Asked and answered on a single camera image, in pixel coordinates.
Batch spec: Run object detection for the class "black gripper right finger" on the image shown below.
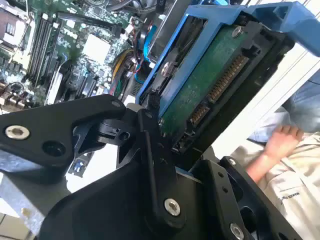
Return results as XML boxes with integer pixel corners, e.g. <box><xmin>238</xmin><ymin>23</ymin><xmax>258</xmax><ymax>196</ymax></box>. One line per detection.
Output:
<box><xmin>191</xmin><ymin>156</ymin><xmax>305</xmax><ymax>240</ymax></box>

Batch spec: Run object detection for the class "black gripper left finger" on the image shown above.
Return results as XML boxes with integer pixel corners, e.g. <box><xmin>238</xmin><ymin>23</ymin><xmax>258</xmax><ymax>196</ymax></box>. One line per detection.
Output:
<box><xmin>0</xmin><ymin>92</ymin><xmax>187</xmax><ymax>230</ymax></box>

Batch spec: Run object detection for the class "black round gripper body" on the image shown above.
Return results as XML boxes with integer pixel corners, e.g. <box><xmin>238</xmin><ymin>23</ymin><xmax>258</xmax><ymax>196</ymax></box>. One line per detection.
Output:
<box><xmin>38</xmin><ymin>159</ymin><xmax>226</xmax><ymax>240</ymax></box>

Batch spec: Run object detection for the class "hard disk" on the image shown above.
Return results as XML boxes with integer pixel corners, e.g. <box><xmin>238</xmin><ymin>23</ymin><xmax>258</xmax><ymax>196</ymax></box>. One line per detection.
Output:
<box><xmin>134</xmin><ymin>1</ymin><xmax>320</xmax><ymax>176</ymax></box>

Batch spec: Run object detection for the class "person's bare hand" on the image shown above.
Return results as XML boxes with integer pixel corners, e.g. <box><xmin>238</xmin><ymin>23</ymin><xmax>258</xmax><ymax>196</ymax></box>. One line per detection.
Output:
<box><xmin>263</xmin><ymin>124</ymin><xmax>305</xmax><ymax>161</ymax></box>

